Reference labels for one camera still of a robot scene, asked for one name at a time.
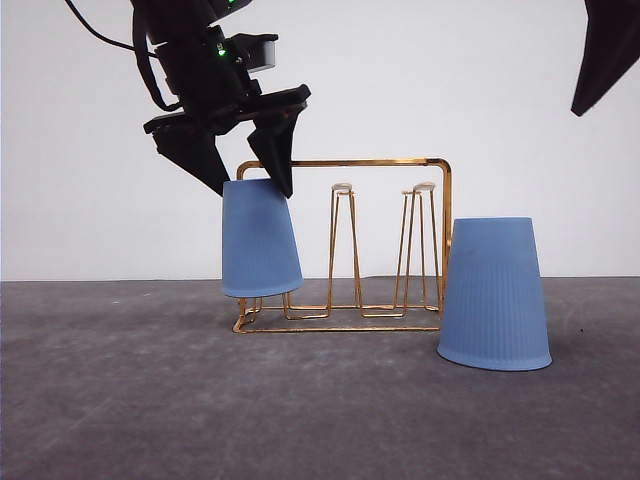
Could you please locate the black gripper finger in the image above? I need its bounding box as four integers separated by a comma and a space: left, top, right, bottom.
571, 0, 640, 117

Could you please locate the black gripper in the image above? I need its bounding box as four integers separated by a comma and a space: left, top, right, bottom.
143, 25, 311, 198

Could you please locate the blue ribbed plastic cup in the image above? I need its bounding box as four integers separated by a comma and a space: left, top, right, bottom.
437, 217, 552, 371
222, 178, 304, 297

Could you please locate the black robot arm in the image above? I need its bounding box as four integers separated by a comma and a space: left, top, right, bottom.
132, 0, 311, 198

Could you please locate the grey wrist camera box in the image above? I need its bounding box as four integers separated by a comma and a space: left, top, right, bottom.
225, 33, 279, 73

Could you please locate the black cable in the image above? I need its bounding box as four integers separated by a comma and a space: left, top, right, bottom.
64, 0, 182, 111

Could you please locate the gold wire cup rack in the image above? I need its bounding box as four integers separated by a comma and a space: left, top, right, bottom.
233, 158, 453, 333

